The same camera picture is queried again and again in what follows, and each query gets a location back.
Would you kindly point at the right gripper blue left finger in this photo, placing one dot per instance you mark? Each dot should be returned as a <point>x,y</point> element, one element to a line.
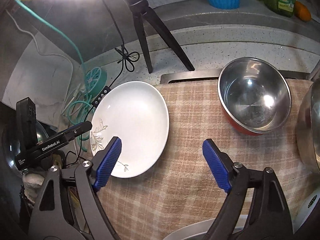
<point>53,215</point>

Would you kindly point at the beige plaid cloth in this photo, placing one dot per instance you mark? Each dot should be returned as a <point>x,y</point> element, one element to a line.
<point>180,189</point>

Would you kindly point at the white plate with leaf motif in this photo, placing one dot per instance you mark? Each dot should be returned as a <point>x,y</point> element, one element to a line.
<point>137,113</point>

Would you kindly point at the floral rimmed plate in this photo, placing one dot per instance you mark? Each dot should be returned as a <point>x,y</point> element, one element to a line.
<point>199,229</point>

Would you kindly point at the orange fruit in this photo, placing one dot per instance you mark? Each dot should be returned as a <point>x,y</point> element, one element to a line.
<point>302,12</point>

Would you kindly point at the white knitted glove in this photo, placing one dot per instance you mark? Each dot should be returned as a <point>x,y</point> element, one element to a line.
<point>32,182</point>

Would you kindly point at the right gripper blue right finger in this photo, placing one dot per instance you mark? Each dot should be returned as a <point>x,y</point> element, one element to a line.
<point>268,217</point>

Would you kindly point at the large stainless steel bowl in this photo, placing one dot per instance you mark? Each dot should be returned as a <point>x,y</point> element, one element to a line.
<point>307,129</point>

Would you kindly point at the red steel-lined bowl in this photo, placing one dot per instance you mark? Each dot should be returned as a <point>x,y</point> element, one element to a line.
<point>255,98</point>

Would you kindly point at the glass pot lid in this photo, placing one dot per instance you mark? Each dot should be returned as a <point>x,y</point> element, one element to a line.
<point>11,148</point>

